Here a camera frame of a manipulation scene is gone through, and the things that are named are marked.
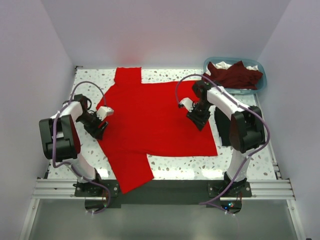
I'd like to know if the aluminium frame rail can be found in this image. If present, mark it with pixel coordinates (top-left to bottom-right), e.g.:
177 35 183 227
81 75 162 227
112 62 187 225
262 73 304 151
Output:
31 179 295 202

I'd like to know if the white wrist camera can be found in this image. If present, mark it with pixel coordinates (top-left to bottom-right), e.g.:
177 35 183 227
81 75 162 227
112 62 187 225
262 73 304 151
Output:
178 97 193 111
96 106 114 121

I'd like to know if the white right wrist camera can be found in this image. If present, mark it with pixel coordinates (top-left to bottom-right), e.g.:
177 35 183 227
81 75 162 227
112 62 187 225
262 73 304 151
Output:
178 97 193 111

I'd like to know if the folded black t shirt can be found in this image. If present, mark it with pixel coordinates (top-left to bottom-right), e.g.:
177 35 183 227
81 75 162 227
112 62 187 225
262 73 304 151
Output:
214 107 232 147

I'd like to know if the dark maroon t shirt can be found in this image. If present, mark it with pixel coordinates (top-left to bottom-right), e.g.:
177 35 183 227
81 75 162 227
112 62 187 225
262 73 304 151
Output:
203 61 264 90

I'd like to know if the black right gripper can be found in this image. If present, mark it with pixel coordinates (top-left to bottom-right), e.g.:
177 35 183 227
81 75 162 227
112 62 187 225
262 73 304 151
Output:
186 100 212 132

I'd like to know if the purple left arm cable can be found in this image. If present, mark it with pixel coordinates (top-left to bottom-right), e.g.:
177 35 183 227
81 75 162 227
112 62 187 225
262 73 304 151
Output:
51 80 112 215

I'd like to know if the translucent blue plastic bin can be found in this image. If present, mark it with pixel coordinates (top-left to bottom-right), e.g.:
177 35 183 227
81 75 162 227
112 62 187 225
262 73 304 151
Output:
203 57 267 95

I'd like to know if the red t shirt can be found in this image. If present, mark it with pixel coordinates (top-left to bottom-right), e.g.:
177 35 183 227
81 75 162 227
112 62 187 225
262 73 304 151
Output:
98 67 218 194

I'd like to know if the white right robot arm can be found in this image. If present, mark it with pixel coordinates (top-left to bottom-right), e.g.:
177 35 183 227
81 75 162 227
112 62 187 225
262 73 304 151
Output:
181 80 270 197

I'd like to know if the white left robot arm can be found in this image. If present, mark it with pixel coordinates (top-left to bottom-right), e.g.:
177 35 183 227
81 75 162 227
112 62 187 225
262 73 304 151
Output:
38 94 114 198

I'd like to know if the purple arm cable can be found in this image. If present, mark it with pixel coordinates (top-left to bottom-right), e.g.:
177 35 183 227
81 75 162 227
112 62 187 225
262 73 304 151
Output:
51 80 112 215
174 73 271 216

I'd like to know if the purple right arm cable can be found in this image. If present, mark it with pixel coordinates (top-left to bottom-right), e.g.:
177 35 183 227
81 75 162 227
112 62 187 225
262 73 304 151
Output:
174 73 271 216

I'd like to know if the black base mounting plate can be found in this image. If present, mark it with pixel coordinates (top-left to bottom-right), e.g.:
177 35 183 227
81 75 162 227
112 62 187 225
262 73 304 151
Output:
74 178 253 215

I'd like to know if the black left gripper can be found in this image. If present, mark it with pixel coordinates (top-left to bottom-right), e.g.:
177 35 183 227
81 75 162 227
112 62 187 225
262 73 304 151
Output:
76 111 109 141

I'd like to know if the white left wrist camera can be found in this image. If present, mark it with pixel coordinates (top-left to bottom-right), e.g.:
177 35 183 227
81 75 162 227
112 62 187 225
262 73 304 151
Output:
96 106 114 121

